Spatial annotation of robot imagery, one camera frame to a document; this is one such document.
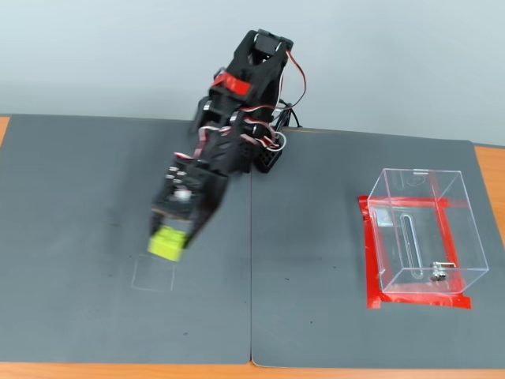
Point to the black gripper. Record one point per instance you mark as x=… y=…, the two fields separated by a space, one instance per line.
x=178 y=202

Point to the green lego block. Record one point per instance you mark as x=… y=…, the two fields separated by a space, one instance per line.
x=165 y=245

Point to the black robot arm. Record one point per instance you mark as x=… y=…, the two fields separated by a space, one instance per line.
x=252 y=79

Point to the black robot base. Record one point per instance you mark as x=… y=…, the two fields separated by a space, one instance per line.
x=268 y=158

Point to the transparent acrylic box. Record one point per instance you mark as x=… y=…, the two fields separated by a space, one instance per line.
x=430 y=245

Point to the grey mat with chalk square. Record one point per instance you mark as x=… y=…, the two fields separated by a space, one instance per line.
x=79 y=197

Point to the red tape patch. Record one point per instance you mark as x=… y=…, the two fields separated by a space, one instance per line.
x=234 y=83

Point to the red tape strip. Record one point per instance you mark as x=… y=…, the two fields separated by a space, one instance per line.
x=371 y=256
x=426 y=302
x=438 y=189
x=457 y=203

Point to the small shiny sticker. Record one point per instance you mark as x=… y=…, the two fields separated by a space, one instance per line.
x=382 y=218

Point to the silver cam lock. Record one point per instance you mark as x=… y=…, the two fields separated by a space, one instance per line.
x=438 y=271

